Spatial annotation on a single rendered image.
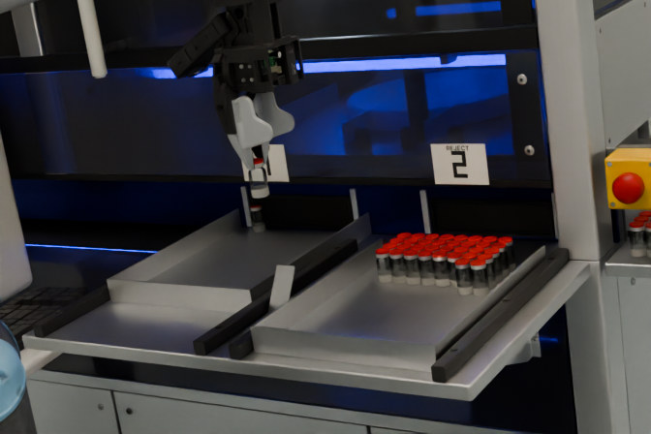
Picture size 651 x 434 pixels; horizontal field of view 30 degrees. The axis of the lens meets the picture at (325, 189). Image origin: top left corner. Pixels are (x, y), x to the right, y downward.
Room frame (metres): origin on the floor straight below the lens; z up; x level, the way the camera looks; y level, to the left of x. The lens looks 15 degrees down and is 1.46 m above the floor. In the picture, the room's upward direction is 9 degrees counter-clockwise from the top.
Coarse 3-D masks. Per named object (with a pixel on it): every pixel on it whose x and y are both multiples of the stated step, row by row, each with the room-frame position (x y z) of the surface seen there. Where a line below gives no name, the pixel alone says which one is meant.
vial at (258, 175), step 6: (258, 168) 1.43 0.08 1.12; (252, 174) 1.43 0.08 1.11; (258, 174) 1.43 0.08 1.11; (264, 174) 1.43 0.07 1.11; (252, 180) 1.43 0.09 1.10; (258, 180) 1.43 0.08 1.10; (264, 180) 1.43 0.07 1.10; (252, 186) 1.43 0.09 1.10; (258, 186) 1.43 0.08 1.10; (264, 186) 1.43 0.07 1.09; (252, 192) 1.43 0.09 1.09; (258, 192) 1.43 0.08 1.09; (264, 192) 1.43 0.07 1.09; (258, 198) 1.43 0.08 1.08
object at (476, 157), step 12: (432, 144) 1.70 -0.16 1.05; (444, 144) 1.69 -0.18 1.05; (456, 144) 1.68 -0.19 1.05; (468, 144) 1.67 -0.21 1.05; (480, 144) 1.66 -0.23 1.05; (432, 156) 1.70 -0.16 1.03; (444, 156) 1.69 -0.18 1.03; (456, 156) 1.68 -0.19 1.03; (468, 156) 1.67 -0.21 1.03; (480, 156) 1.66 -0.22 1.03; (444, 168) 1.69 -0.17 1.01; (456, 168) 1.68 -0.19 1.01; (468, 168) 1.67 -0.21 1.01; (480, 168) 1.66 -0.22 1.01; (444, 180) 1.69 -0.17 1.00; (456, 180) 1.68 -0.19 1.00; (468, 180) 1.67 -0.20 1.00; (480, 180) 1.66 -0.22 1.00
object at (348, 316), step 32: (544, 256) 1.57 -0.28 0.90; (320, 288) 1.57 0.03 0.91; (352, 288) 1.61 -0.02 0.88; (384, 288) 1.59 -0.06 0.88; (416, 288) 1.57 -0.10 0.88; (448, 288) 1.55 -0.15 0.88; (512, 288) 1.48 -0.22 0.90; (288, 320) 1.50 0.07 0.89; (320, 320) 1.51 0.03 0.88; (352, 320) 1.49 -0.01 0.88; (384, 320) 1.47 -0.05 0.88; (416, 320) 1.46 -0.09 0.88; (448, 320) 1.44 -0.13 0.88; (256, 352) 1.43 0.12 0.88; (288, 352) 1.41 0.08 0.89; (320, 352) 1.38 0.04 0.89; (352, 352) 1.35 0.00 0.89; (384, 352) 1.33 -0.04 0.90; (416, 352) 1.30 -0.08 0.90
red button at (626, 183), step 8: (624, 176) 1.51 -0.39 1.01; (632, 176) 1.51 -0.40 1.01; (616, 184) 1.52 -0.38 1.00; (624, 184) 1.51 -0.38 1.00; (632, 184) 1.51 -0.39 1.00; (640, 184) 1.51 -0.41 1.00; (616, 192) 1.52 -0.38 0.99; (624, 192) 1.51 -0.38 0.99; (632, 192) 1.50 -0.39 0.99; (640, 192) 1.50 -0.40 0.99; (624, 200) 1.51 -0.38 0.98; (632, 200) 1.51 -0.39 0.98
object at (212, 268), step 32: (224, 224) 1.96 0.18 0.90; (352, 224) 1.81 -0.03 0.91; (160, 256) 1.82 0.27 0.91; (192, 256) 1.87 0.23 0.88; (224, 256) 1.85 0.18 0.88; (256, 256) 1.82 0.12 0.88; (288, 256) 1.80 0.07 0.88; (320, 256) 1.73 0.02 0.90; (128, 288) 1.69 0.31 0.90; (160, 288) 1.66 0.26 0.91; (192, 288) 1.63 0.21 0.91; (224, 288) 1.60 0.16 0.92; (256, 288) 1.59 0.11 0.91
